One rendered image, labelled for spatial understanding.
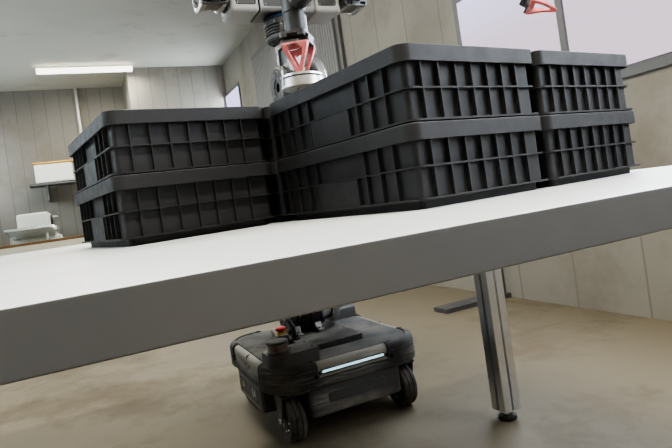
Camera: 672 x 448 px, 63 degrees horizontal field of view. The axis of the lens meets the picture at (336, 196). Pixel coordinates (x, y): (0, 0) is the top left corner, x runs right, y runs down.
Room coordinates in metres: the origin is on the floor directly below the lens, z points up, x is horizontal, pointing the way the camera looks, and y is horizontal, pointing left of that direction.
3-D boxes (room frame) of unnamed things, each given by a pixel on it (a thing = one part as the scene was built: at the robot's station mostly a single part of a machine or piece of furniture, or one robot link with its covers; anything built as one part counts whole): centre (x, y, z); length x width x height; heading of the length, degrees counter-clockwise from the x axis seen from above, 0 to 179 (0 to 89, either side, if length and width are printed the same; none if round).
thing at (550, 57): (1.16, -0.37, 0.92); 0.40 x 0.30 x 0.02; 34
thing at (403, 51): (0.99, -0.12, 0.92); 0.40 x 0.30 x 0.02; 34
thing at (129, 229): (1.16, 0.35, 0.76); 0.40 x 0.30 x 0.12; 34
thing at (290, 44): (1.36, 0.04, 1.09); 0.07 x 0.07 x 0.09; 78
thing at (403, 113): (0.99, -0.12, 0.87); 0.40 x 0.30 x 0.11; 34
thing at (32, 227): (7.14, 3.89, 0.53); 2.32 x 0.56 x 1.07; 25
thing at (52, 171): (8.14, 4.05, 1.67); 0.54 x 0.45 x 0.30; 115
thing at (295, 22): (1.37, 0.04, 1.16); 0.10 x 0.07 x 0.07; 168
